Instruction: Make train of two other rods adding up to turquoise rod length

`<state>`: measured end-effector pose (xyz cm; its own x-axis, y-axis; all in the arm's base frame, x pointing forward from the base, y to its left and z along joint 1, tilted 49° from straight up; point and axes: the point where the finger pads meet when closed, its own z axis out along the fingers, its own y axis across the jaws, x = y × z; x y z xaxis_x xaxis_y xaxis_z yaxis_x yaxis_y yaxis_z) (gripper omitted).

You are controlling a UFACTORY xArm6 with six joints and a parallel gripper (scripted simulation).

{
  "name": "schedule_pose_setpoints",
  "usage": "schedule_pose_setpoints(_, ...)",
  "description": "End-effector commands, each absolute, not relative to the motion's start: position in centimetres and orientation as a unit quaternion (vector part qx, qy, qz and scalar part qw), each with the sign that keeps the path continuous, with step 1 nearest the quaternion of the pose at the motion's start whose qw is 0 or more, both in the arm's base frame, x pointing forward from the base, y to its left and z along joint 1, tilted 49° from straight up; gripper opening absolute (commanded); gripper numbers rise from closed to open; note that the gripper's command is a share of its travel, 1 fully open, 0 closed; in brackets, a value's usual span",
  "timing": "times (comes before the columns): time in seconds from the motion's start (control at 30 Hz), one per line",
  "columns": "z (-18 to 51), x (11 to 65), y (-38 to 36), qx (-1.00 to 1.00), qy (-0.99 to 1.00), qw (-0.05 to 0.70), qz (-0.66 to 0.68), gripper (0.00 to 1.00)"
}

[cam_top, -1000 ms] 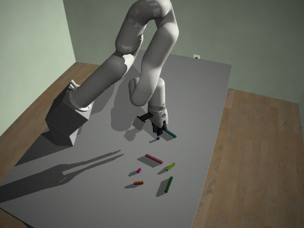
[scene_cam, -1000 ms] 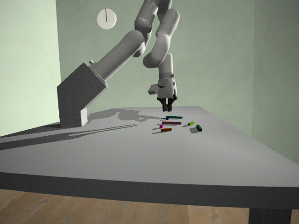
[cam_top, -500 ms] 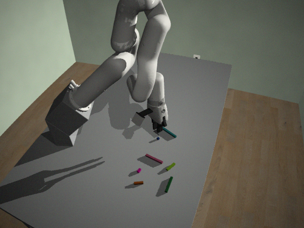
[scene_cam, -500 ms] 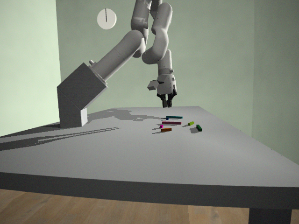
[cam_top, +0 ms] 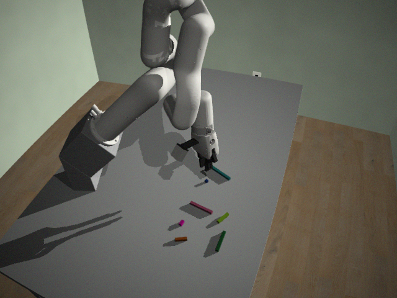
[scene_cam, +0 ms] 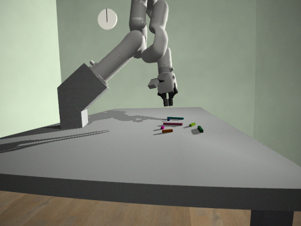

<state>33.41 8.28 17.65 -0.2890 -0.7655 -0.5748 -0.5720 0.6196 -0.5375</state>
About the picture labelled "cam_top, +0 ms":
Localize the lime green rod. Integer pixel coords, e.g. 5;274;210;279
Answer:
217;213;229;223

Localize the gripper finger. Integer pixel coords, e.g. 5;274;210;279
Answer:
196;151;205;168
204;149;218;172

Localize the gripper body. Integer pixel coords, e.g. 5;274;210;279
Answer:
191;129;219;160

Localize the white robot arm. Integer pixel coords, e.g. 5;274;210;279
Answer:
89;0;215;146

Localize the orange rod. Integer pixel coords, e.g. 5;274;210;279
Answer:
175;237;187;242

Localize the turquoise rod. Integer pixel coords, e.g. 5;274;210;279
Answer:
212;166;231;180

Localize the pink rod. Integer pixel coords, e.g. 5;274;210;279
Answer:
190;201;213;214

